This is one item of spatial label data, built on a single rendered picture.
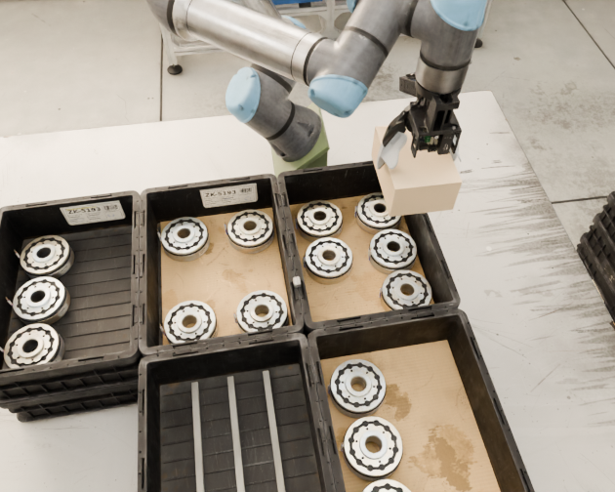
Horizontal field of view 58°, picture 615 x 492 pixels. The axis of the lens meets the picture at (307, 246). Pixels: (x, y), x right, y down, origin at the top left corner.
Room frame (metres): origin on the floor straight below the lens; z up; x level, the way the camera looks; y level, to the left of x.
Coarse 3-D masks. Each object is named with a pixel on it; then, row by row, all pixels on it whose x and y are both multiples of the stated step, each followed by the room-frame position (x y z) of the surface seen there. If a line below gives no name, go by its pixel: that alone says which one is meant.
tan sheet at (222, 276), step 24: (216, 216) 0.81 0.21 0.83; (216, 240) 0.74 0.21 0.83; (168, 264) 0.68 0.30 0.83; (192, 264) 0.68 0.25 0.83; (216, 264) 0.68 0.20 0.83; (240, 264) 0.68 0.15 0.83; (264, 264) 0.68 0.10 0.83; (168, 288) 0.61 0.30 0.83; (192, 288) 0.61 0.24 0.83; (216, 288) 0.61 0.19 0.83; (240, 288) 0.61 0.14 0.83; (264, 288) 0.61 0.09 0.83; (168, 312) 0.55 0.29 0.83; (216, 312) 0.55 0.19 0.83; (264, 312) 0.55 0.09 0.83; (288, 312) 0.55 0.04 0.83
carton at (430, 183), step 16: (384, 128) 0.79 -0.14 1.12; (400, 160) 0.71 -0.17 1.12; (416, 160) 0.71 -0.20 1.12; (432, 160) 0.71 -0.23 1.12; (448, 160) 0.71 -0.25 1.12; (384, 176) 0.70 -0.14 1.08; (400, 176) 0.67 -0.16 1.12; (416, 176) 0.67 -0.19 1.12; (432, 176) 0.67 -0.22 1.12; (448, 176) 0.67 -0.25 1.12; (384, 192) 0.69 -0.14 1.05; (400, 192) 0.64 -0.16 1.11; (416, 192) 0.64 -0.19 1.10; (432, 192) 0.65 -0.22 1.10; (448, 192) 0.65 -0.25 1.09; (400, 208) 0.64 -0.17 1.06; (416, 208) 0.64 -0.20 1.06; (432, 208) 0.65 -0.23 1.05; (448, 208) 0.65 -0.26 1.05
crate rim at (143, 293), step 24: (144, 192) 0.79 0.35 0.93; (144, 216) 0.73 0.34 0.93; (144, 240) 0.67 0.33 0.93; (288, 240) 0.67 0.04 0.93; (144, 264) 0.61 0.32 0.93; (288, 264) 0.61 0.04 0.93; (144, 288) 0.55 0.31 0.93; (144, 312) 0.50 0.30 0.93; (144, 336) 0.45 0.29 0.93; (240, 336) 0.45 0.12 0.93; (264, 336) 0.45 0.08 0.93
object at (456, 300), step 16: (288, 176) 0.85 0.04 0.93; (288, 208) 0.75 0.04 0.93; (288, 224) 0.71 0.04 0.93; (432, 240) 0.67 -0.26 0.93; (448, 272) 0.59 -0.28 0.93; (304, 288) 0.55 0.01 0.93; (448, 288) 0.55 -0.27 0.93; (304, 304) 0.52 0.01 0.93; (432, 304) 0.52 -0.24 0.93; (448, 304) 0.52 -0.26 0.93; (304, 320) 0.48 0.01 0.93; (336, 320) 0.48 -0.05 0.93; (352, 320) 0.48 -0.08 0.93; (368, 320) 0.48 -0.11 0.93
